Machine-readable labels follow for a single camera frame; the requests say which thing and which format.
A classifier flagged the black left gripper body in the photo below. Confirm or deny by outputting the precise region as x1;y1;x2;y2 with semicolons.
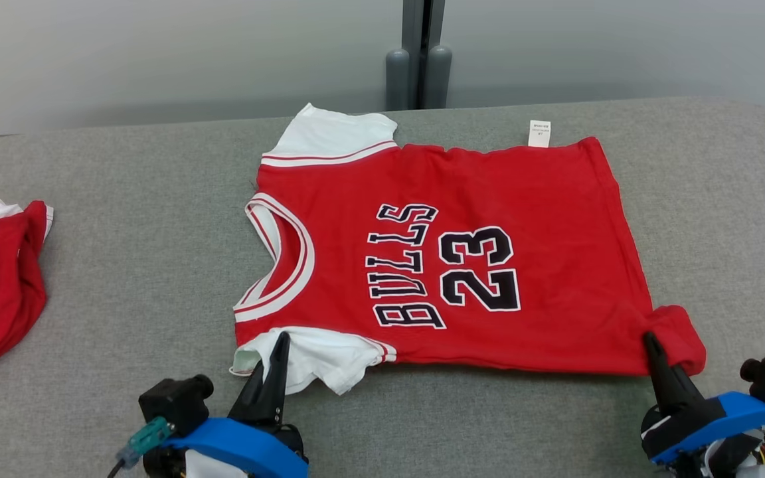
143;425;309;478

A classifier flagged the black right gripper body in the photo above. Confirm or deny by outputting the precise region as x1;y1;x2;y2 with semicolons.
641;398;765;478

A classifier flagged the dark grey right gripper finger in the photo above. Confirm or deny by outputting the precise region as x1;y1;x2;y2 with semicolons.
643;332;706;416

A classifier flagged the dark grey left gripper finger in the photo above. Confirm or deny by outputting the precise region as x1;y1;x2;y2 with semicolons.
228;362;266;424
260;332;291;426

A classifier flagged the red Bulls 23 jersey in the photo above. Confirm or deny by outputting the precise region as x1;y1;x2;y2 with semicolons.
230;103;707;396

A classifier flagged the grey fabric sofa surface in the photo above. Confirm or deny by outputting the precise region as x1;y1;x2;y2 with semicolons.
0;96;765;478

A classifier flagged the green plug camera cable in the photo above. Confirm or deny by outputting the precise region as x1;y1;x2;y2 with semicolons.
107;417;173;478

